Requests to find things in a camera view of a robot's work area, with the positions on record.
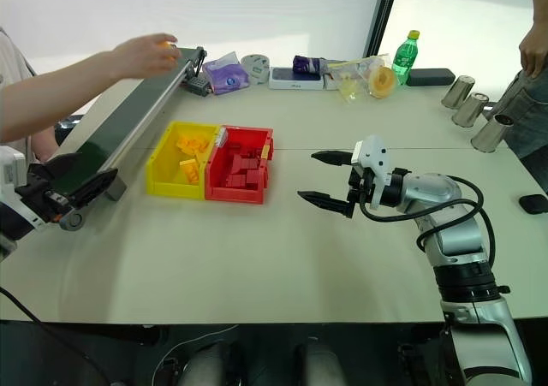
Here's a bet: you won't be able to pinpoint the black flat case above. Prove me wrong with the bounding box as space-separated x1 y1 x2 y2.
405 68 456 88

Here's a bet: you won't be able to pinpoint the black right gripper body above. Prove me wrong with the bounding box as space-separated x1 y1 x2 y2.
345 164 378 219

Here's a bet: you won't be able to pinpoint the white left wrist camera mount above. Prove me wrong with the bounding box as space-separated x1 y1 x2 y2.
0 145 29 202

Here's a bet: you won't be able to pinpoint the white and blue flat box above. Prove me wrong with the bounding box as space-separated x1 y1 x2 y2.
268 65 325 92

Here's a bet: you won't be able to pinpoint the dark window frame post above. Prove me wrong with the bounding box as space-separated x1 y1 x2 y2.
368 0 402 58

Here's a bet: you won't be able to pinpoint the orange tape roll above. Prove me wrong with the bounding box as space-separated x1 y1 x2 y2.
366 65 399 100

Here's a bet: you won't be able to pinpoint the purple tissue pack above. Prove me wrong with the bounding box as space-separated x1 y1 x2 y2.
201 51 251 96

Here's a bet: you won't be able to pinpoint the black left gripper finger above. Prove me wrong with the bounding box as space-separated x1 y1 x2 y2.
44 151 87 180
67 168 120 210

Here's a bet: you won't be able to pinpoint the small black rounded device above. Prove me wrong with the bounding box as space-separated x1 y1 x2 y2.
518 193 548 216

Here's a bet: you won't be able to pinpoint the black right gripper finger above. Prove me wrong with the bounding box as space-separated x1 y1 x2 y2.
296 189 355 219
310 149 355 168

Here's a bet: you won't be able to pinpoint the green plastic bottle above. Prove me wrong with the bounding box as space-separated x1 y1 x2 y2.
390 29 421 86

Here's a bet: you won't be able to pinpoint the bare hand of seated person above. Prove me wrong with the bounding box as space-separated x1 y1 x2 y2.
110 33 180 80

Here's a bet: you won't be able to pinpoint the thin white cable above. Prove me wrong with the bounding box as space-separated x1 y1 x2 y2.
151 323 240 386

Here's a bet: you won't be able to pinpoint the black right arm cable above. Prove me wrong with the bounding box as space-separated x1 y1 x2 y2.
358 175 498 278

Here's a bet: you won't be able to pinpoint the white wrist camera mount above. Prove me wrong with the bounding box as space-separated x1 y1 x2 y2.
350 134 393 211
0 145 29 202

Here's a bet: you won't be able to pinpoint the hand of standing person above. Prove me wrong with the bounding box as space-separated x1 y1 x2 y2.
518 21 548 80

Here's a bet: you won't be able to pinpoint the steel cup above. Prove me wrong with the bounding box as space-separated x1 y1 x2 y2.
470 113 515 154
440 74 477 110
450 92 491 128

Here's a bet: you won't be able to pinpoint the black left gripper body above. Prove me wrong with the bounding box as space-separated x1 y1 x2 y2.
15 162 81 229

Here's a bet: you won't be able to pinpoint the purple folded packet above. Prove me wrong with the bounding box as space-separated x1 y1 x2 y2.
292 54 324 76

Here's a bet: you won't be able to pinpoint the yellow plastic bin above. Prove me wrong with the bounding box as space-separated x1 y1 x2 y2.
145 120 221 201

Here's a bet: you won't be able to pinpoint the dark green conveyor belt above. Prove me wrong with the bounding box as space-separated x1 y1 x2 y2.
45 46 209 202

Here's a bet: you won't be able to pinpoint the red plastic bin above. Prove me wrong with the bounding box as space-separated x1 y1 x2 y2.
204 124 276 206

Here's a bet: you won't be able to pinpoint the dark rounded shape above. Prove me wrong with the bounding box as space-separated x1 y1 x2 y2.
176 338 241 386
294 336 344 386

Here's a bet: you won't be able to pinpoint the clear plastic bag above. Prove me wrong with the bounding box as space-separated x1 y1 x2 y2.
320 53 391 103

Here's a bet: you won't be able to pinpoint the grey round tape dispenser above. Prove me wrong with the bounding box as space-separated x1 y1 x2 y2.
240 53 271 87

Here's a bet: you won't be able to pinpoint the black floor cable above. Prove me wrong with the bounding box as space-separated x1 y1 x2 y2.
0 286 110 386

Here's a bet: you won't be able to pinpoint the pile of orange blocks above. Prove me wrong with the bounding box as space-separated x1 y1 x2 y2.
174 132 211 155

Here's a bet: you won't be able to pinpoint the pile of red blocks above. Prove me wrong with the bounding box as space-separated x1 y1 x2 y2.
223 142 265 190

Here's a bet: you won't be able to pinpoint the grey jeans of standing person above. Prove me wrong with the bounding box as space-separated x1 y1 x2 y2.
486 68 548 180

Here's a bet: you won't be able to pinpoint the orange building block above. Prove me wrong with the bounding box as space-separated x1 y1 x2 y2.
179 159 203 186

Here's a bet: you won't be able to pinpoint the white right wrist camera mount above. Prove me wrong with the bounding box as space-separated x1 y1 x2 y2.
350 134 393 211

